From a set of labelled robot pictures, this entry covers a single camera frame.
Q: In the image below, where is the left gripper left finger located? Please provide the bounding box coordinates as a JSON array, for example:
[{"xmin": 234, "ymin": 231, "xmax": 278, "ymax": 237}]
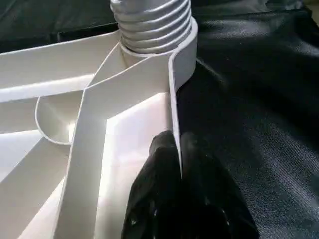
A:
[{"xmin": 121, "ymin": 131, "xmax": 183, "ymax": 239}]

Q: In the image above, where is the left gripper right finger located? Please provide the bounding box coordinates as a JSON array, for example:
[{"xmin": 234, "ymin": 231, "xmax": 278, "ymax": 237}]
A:
[{"xmin": 179, "ymin": 132, "xmax": 260, "ymax": 239}]

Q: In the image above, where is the white plastic table top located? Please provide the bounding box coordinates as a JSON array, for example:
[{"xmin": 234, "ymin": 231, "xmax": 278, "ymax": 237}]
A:
[{"xmin": 0, "ymin": 20, "xmax": 199, "ymax": 239}]

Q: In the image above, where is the white plastic table leg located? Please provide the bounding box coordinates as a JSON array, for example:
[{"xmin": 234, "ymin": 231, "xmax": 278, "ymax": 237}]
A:
[{"xmin": 110, "ymin": 0, "xmax": 193, "ymax": 54}]

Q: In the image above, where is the black work mat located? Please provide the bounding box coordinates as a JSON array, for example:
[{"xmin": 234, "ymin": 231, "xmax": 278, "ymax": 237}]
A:
[{"xmin": 0, "ymin": 0, "xmax": 319, "ymax": 239}]

